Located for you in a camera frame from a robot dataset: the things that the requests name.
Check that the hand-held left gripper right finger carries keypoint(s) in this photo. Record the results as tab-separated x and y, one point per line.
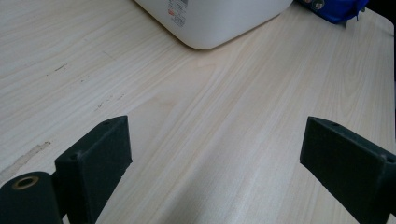
348	168

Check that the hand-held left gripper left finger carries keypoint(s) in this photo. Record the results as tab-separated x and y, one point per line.
96	168

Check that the blue wet wipes packet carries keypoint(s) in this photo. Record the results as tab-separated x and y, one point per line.
336	9

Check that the white plastic bin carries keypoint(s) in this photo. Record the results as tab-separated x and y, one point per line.
218	21

